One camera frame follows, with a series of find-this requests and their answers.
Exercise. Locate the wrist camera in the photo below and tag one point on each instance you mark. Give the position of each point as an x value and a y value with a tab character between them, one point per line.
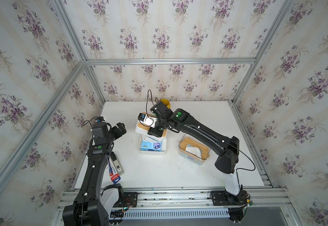
99	119
147	121

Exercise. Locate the white box with bamboo lid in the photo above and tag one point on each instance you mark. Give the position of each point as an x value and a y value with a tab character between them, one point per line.
141	129

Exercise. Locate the clear plastic tissue box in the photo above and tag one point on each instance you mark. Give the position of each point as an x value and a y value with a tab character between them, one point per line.
194	139

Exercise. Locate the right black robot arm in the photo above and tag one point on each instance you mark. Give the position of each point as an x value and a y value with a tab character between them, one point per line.
206	123

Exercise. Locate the bamboo tissue box lid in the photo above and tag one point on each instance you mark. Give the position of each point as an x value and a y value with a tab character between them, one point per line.
205	151

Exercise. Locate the white plastic tray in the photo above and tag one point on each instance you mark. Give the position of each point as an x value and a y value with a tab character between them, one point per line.
162	152

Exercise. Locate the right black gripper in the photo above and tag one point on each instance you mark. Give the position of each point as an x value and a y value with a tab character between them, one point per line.
152	132

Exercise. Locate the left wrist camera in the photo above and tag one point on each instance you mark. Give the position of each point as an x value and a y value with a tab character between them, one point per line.
99	119

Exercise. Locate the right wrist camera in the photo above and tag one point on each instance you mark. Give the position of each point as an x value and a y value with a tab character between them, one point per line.
147	121

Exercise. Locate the yellow metal pen bucket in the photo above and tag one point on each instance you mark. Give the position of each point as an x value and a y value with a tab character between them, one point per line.
166	102

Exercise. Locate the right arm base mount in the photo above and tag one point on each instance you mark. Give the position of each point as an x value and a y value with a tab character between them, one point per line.
237	204

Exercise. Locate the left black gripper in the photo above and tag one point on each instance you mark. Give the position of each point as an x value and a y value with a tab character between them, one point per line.
118	133

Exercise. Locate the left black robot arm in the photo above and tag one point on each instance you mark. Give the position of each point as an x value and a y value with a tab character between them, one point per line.
92	207

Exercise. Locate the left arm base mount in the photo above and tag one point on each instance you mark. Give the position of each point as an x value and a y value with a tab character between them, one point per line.
121	200

